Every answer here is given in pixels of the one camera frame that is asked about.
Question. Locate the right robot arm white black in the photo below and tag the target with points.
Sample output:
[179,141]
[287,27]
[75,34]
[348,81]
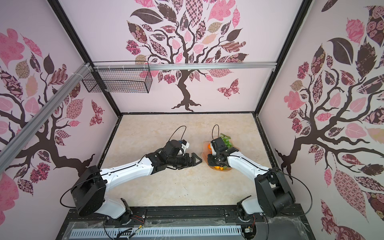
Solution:
[274,194]

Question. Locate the aluminium rail left wall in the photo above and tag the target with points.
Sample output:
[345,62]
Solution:
[11,150]

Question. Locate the black base frame rail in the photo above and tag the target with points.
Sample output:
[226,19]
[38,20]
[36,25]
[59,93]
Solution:
[293,226]

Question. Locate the green grape bunch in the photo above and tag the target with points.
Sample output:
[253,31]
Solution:
[227,140]

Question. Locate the aluminium rail back wall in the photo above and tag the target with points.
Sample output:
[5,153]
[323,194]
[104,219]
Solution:
[198,66]

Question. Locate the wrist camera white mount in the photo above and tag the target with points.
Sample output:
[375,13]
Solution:
[213,148]
[184,146]

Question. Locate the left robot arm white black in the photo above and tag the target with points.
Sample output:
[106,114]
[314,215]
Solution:
[90,191]

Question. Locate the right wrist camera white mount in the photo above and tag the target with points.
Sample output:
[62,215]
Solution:
[213,148]

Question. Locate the aluminium rail wall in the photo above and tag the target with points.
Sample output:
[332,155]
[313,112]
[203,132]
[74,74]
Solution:
[11,150]
[198,66]

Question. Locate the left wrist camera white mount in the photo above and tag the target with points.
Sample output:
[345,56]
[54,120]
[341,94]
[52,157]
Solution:
[184,146]

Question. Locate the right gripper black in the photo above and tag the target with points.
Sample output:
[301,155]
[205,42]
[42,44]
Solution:
[216,157]

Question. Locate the white slotted cable duct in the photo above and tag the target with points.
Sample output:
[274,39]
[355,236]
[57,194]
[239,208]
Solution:
[155,233]

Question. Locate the black wire basket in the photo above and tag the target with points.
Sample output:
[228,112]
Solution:
[119,77]

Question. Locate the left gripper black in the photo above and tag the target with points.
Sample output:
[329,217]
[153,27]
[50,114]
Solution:
[187,163]

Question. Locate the pink petal-shaped fruit bowl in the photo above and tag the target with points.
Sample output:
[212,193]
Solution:
[205,153]

